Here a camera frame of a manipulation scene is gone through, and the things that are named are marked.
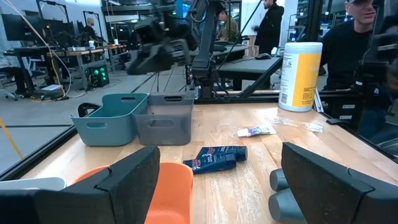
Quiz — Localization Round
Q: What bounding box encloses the computer tower with green lights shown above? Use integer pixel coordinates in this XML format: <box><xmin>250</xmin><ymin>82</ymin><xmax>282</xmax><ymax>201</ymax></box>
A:
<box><xmin>89</xmin><ymin>64</ymin><xmax>111</xmax><ymax>88</ymax></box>

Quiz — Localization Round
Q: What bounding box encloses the black table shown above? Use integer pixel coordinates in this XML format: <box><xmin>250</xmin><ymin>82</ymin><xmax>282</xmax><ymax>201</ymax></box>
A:
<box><xmin>216</xmin><ymin>45</ymin><xmax>285</xmax><ymax>91</ymax></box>

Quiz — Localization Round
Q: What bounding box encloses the person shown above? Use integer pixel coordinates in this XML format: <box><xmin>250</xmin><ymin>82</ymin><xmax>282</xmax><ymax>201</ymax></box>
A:
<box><xmin>217</xmin><ymin>10</ymin><xmax>241</xmax><ymax>44</ymax></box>
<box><xmin>0</xmin><ymin>51</ymin><xmax>29</xmax><ymax>98</ymax></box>
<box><xmin>319</xmin><ymin>0</ymin><xmax>386</xmax><ymax>91</ymax></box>
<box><xmin>252</xmin><ymin>0</ymin><xmax>285</xmax><ymax>56</ymax></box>
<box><xmin>83</xmin><ymin>17</ymin><xmax>101</xmax><ymax>44</ymax></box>

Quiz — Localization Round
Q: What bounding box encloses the grey translucent plastic bin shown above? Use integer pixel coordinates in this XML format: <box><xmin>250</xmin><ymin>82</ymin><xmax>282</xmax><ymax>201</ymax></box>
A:
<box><xmin>133</xmin><ymin>92</ymin><xmax>195</xmax><ymax>146</ymax></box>

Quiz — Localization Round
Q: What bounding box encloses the orange plastic bin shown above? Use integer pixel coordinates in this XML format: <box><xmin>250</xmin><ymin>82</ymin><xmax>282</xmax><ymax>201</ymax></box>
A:
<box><xmin>73</xmin><ymin>161</ymin><xmax>195</xmax><ymax>224</ymax></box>

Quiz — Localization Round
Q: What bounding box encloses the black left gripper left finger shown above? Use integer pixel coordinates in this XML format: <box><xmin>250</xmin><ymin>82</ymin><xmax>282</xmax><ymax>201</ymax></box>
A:
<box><xmin>0</xmin><ymin>145</ymin><xmax>161</xmax><ymax>224</ymax></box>

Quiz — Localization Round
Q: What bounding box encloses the white plastic bin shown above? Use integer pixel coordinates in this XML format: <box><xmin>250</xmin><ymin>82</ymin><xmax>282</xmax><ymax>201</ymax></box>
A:
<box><xmin>0</xmin><ymin>177</ymin><xmax>67</xmax><ymax>191</ymax></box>

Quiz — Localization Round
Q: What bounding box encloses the black monitor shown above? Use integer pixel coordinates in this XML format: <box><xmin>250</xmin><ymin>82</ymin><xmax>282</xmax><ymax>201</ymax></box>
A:
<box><xmin>1</xmin><ymin>13</ymin><xmax>44</xmax><ymax>42</ymax></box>

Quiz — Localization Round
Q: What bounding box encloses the white yellow wipes canister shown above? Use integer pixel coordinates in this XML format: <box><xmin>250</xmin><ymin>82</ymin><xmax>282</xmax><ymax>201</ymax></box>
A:
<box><xmin>278</xmin><ymin>42</ymin><xmax>323</xmax><ymax>113</ymax></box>

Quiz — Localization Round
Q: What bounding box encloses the black clamp handle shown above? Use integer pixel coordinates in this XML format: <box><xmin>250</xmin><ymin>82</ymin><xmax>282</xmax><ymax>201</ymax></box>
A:
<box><xmin>77</xmin><ymin>102</ymin><xmax>102</xmax><ymax>118</ymax></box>

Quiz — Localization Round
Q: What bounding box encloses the wooden top desk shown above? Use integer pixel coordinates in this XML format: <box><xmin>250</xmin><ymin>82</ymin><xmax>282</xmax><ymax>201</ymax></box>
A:
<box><xmin>12</xmin><ymin>44</ymin><xmax>128</xmax><ymax>91</ymax></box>

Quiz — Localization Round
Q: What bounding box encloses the black box with white labels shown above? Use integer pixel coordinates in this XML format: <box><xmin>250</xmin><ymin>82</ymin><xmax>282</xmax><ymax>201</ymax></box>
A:
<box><xmin>320</xmin><ymin>89</ymin><xmax>364</xmax><ymax>126</ymax></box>

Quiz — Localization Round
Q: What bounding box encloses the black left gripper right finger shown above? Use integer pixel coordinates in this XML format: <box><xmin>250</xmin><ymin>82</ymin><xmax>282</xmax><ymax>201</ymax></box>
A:
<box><xmin>280</xmin><ymin>142</ymin><xmax>398</xmax><ymax>224</ymax></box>

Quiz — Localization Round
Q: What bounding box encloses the white toothpaste tube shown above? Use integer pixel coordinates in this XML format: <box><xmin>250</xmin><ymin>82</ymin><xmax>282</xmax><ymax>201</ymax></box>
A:
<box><xmin>236</xmin><ymin>125</ymin><xmax>278</xmax><ymax>138</ymax></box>

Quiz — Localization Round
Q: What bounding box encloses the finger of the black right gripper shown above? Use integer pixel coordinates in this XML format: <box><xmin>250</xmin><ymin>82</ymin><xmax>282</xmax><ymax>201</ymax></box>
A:
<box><xmin>126</xmin><ymin>46</ymin><xmax>175</xmax><ymax>75</ymax></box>

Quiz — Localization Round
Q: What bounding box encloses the teal plastic bin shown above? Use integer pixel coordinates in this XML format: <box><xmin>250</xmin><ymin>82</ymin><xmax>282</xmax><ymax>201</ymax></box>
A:
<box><xmin>70</xmin><ymin>93</ymin><xmax>150</xmax><ymax>147</ymax></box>

